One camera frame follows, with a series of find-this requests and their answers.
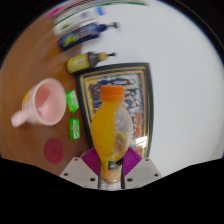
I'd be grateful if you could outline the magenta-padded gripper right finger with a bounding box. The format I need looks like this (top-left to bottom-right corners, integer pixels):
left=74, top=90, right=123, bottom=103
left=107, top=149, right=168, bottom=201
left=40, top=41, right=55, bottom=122
left=122, top=147, right=164, bottom=190

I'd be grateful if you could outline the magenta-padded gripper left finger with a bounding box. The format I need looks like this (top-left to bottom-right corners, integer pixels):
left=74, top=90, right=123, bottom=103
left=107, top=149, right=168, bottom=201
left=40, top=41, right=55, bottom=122
left=59, top=147, right=103, bottom=190

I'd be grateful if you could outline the orange-capped juice bottle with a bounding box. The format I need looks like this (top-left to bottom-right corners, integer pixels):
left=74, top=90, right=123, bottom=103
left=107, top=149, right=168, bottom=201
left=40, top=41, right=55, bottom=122
left=90, top=84, right=134, bottom=191

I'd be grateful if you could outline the flat round red coaster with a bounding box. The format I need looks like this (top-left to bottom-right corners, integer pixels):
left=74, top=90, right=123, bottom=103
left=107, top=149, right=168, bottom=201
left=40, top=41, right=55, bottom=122
left=43, top=138, right=65, bottom=165

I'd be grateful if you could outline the framed group photo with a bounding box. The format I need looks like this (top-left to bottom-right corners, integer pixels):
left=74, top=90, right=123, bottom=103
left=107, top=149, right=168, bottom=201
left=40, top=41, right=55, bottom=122
left=74, top=62, right=154, bottom=159

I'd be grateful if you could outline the pink mug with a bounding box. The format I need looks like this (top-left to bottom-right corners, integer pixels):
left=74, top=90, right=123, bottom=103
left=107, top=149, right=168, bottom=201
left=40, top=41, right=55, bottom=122
left=10, top=77, right=68, bottom=129

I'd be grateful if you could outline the dark bottle with yellow label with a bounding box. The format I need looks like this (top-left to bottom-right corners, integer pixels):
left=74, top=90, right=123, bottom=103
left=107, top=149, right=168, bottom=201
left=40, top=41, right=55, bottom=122
left=65, top=51, right=117, bottom=74

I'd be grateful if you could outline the dark blue pump bottle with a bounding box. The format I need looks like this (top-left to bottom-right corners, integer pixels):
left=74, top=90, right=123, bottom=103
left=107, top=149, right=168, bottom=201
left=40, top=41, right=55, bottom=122
left=58, top=21, right=120, bottom=52

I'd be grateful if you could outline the white shampoo bottle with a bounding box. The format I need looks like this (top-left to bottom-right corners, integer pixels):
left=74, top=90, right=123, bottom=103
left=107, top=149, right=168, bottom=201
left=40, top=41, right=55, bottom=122
left=52, top=7, right=107, bottom=36

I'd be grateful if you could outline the tall white printed box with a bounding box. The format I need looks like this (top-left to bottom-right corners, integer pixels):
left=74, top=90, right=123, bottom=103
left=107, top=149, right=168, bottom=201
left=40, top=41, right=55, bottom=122
left=54, top=0, right=148, bottom=25

